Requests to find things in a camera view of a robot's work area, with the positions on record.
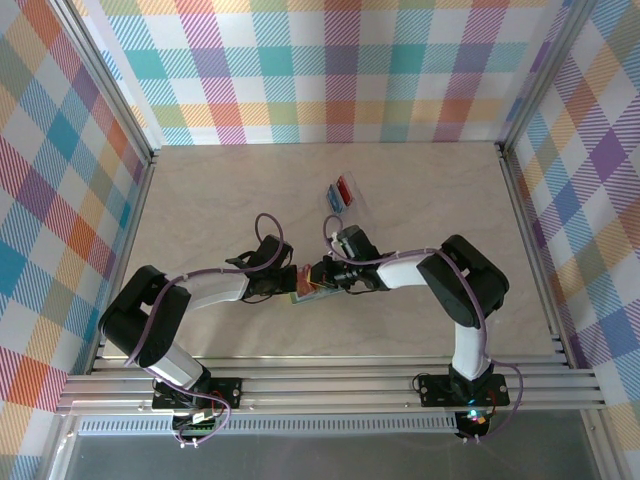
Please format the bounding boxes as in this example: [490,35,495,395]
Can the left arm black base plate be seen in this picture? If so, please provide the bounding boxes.
[151,377,244,412]

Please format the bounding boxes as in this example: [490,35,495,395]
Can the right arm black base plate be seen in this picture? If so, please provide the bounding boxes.
[418,373,511,407]

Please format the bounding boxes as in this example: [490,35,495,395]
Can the green card holder wallet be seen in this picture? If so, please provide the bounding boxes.
[290,279,346,305]

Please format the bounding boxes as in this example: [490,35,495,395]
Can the aluminium frame side rail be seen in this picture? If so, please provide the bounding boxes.
[494,142,581,369]
[87,149,161,374]

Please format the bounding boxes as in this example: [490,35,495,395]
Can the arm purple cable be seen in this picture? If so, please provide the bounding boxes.
[323,214,526,444]
[122,213,294,449]

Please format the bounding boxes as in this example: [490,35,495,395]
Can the slotted grey cable duct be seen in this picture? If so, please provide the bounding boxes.
[74,417,459,436]

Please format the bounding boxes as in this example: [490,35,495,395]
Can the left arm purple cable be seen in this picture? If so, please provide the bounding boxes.
[122,213,294,449]

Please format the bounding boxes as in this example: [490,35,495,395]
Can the aluminium frame post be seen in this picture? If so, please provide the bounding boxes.
[52,0,161,169]
[494,0,601,161]

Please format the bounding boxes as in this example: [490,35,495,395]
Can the clear acrylic card stand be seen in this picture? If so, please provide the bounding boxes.
[322,169,376,221]

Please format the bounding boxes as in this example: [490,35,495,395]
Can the aluminium frame cross rail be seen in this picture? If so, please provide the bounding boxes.
[55,367,606,414]

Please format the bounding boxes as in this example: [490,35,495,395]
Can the grey metal bottom panel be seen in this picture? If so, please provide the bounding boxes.
[42,414,616,480]

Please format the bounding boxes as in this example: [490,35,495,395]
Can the red credit card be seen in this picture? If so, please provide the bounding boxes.
[333,175,354,206]
[295,264,324,296]

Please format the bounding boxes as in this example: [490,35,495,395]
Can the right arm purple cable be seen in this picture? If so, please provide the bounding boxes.
[323,214,526,444]

